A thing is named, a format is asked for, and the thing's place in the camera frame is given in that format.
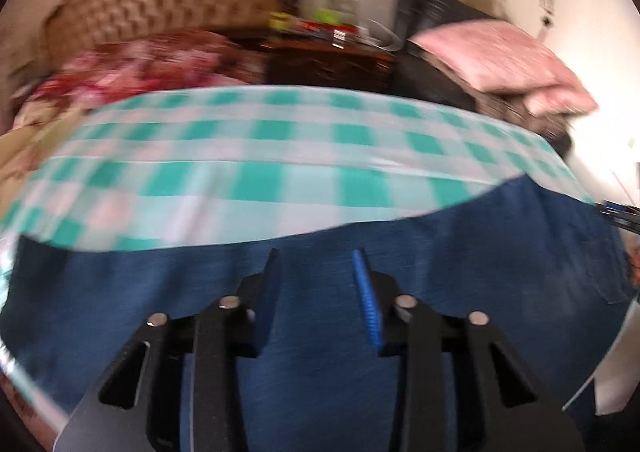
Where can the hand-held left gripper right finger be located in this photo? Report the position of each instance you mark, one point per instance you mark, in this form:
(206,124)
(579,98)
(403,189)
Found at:
(367,303)

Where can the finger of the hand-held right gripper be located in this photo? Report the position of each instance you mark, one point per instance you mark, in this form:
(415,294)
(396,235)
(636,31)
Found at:
(622,217)

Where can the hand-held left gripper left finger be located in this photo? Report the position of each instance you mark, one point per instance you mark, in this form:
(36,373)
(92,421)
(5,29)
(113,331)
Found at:
(270,293)

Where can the blue denim pants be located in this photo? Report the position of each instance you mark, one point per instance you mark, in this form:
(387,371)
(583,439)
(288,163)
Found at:
(450,247)

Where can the green checkered cloth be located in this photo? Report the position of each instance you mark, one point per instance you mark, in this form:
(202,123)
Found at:
(250,171)

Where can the small pink pillow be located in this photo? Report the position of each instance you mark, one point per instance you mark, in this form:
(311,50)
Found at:
(562,101)

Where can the large pink pillow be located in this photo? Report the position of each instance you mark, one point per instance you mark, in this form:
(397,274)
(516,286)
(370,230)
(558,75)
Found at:
(490,51)

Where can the black leather armchair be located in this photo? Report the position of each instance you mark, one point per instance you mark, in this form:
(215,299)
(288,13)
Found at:
(425,79)

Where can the dark wooden nightstand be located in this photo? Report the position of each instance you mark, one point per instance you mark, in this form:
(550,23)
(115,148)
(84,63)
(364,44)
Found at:
(325,65)

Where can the red floral quilt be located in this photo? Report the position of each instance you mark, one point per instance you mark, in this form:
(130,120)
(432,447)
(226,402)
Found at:
(150,62)

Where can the red flat box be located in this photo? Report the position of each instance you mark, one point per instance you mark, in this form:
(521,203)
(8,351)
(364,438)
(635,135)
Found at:
(322,27)

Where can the yellow lidded jar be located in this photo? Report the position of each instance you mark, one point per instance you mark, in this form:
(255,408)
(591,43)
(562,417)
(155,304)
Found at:
(282,21)

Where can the green plastic bag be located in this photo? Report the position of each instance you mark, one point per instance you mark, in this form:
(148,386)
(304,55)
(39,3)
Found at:
(329,14)

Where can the beige floral bedsheet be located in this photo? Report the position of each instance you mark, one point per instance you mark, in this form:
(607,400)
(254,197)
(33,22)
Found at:
(20,151)

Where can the dark wall ornament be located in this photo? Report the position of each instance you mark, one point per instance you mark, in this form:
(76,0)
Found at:
(547,22)

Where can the white wall switch plate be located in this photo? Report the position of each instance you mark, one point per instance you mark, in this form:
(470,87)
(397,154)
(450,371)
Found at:
(547,0)

